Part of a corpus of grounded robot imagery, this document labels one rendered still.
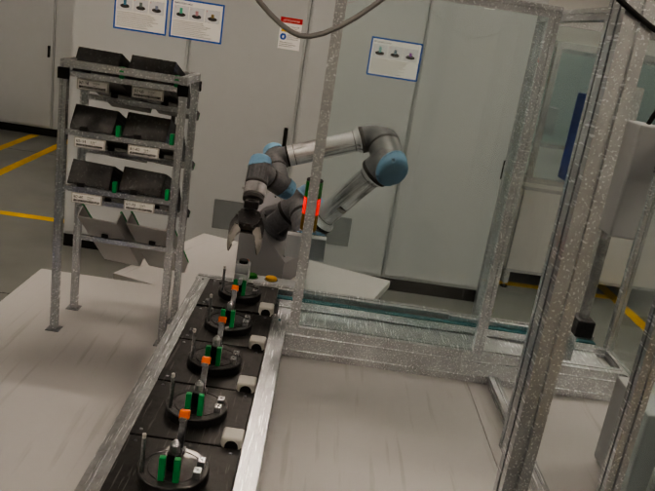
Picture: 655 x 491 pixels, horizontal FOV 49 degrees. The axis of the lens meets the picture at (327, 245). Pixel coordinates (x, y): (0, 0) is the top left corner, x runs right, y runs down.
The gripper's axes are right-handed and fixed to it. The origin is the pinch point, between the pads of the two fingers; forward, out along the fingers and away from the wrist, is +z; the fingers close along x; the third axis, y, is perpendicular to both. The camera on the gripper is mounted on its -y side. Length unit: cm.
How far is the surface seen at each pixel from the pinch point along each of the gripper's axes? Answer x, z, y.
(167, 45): 94, -220, 198
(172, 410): 4, 61, -50
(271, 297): -11.3, 10.4, 12.7
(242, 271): -0.9, 6.4, 3.1
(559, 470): -93, 58, -29
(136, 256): 34.8, 3.9, 11.8
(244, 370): -9, 45, -28
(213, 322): 3.1, 29.0, -12.0
